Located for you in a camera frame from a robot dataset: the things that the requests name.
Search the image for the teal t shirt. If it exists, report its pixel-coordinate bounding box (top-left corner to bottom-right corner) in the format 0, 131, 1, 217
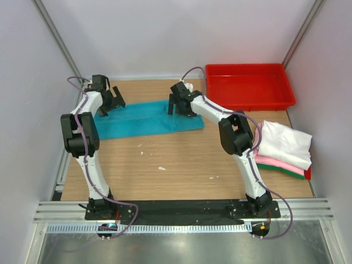
94, 100, 205, 140

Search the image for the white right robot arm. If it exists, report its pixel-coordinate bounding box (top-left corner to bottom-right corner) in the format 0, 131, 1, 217
168, 81, 272, 218

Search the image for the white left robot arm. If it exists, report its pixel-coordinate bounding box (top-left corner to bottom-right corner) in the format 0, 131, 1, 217
60, 74, 125, 220

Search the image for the red plastic bin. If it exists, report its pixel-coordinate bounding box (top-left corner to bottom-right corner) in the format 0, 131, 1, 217
206, 63, 296, 111

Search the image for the pink folded t shirt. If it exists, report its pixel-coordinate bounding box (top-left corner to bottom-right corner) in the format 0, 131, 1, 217
252, 123, 306, 177

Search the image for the white folded t shirt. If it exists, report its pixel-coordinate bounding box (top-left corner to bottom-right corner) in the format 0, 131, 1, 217
254, 120, 312, 170

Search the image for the green folded t shirt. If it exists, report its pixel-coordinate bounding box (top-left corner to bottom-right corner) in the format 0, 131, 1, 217
257, 163, 305, 179

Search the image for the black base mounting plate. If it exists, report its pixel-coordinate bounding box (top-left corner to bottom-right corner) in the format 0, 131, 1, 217
79, 199, 281, 226

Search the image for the red folded t shirt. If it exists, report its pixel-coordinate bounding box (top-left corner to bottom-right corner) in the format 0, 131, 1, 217
304, 167, 311, 180

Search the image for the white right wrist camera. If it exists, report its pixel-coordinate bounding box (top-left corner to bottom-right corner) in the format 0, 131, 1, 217
182, 80, 194, 92

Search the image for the aluminium frame rail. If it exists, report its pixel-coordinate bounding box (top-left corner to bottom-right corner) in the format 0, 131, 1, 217
33, 198, 334, 223

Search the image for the white slotted cable duct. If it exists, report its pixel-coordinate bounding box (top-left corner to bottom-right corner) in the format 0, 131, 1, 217
46, 222, 252, 234

